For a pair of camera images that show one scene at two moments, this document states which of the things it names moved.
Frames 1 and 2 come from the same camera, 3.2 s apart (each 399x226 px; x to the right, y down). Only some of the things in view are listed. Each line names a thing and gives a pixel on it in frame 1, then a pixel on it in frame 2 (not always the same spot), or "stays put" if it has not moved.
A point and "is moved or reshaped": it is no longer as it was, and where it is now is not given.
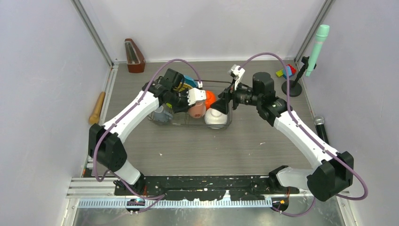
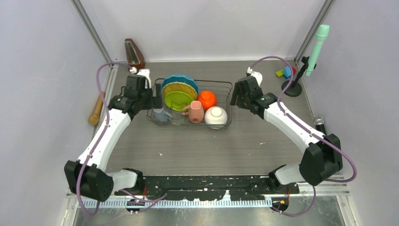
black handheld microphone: [319, 121] stays put
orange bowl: [211, 98] stays put
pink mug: [197, 110] is moved or reshaped
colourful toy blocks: [291, 71] stays put
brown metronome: [135, 60] stays put
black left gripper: [185, 107] → [155, 102]
